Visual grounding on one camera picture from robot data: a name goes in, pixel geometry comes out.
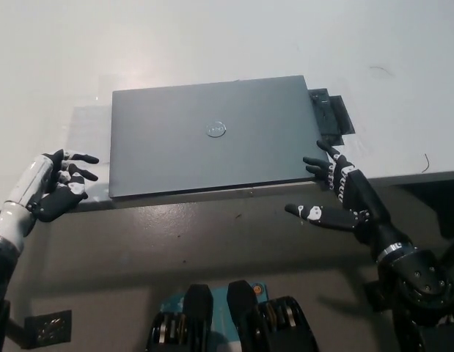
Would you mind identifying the dark grey Dell laptop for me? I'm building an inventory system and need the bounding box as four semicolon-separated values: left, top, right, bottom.
108;74;333;201

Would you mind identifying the black and white right hand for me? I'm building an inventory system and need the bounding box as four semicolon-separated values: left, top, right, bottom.
284;140;413;260

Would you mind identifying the clear tape sheet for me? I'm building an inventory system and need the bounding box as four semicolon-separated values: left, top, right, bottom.
68;100;113;166

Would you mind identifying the black tape patch on desk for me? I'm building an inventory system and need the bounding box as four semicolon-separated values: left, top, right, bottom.
307;87;358;147

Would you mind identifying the white and black left hand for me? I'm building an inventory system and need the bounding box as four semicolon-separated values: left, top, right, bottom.
4;148;100;224

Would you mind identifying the left table foot plate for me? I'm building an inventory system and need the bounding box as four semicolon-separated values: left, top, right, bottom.
23;309;73;346

